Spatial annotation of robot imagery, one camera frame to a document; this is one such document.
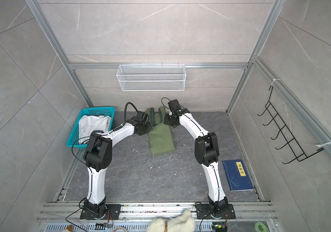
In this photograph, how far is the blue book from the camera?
833mm

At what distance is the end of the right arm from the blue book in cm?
45

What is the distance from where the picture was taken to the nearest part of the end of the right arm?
2.42 ft
